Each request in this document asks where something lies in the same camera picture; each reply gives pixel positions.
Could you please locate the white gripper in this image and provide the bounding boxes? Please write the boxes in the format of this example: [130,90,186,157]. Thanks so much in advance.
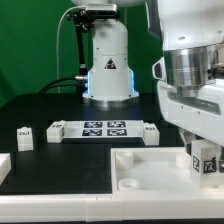
[157,79,224,154]

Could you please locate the white square table top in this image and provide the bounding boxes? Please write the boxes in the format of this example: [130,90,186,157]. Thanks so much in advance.
[111,147,224,192]

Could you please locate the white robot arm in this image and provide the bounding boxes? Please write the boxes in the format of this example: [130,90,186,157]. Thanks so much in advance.
[71,0,224,147]

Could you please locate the white fiducial marker sheet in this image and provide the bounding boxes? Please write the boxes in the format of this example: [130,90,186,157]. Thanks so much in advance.
[64,120,144,139]

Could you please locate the white U-shaped obstacle wall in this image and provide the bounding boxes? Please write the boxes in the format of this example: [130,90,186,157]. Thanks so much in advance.
[0,152,224,224]

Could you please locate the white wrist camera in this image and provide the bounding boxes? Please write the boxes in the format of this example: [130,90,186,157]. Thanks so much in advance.
[152,57,166,81]

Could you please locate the black cables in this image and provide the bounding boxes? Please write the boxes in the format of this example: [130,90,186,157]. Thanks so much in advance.
[38,4,88,95]

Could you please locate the black camera on stand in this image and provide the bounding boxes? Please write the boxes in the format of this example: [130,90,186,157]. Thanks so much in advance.
[66,3,119,80]

